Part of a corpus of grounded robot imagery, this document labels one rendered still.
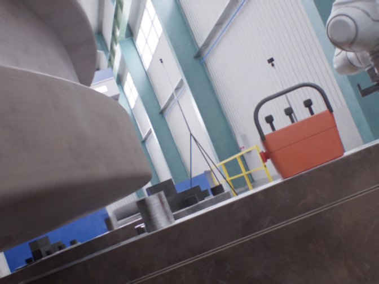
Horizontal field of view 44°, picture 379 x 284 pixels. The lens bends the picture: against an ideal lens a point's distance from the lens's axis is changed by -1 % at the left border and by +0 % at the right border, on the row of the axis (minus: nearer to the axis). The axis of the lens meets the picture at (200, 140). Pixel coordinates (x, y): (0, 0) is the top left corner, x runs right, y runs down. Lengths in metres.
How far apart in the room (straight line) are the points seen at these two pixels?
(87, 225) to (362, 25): 5.54
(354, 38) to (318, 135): 0.26
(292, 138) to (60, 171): 0.58
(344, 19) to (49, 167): 0.72
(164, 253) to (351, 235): 0.47
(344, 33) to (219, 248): 0.61
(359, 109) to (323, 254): 8.78
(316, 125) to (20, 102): 0.70
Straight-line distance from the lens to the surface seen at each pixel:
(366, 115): 10.18
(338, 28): 1.16
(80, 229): 6.39
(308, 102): 1.27
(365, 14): 1.19
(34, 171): 0.92
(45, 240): 4.18
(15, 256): 6.45
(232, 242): 1.23
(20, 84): 1.01
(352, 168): 1.23
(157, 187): 2.29
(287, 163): 1.22
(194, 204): 2.21
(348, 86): 10.01
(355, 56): 1.65
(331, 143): 1.23
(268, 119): 1.26
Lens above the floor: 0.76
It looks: 5 degrees up
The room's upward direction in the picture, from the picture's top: 22 degrees counter-clockwise
